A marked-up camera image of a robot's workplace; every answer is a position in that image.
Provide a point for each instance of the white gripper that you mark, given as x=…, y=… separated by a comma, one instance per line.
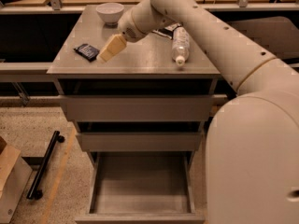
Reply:
x=128, y=26

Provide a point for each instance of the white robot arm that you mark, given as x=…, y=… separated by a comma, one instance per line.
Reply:
x=252, y=144

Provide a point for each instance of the grey top drawer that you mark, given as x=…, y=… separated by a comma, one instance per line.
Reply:
x=136, y=108

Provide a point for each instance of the grey drawer cabinet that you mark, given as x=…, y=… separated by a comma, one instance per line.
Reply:
x=143, y=69

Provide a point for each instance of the grey middle drawer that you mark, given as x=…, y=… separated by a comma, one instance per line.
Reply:
x=130, y=142

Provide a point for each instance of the grey open bottom drawer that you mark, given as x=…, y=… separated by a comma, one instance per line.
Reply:
x=141, y=188

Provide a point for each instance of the white ceramic bowl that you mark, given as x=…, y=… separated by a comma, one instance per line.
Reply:
x=110, y=13

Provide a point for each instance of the blue white snack bag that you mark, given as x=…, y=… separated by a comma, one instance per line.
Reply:
x=167, y=31

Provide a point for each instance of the clear plastic water bottle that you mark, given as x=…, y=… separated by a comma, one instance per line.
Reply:
x=180, y=46

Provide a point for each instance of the long grey workbench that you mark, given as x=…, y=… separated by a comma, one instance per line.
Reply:
x=31, y=37

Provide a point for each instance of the cardboard box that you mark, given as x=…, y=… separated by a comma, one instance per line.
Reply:
x=8, y=157

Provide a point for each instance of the black wheeled bar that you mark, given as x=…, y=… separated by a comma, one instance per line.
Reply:
x=41, y=162

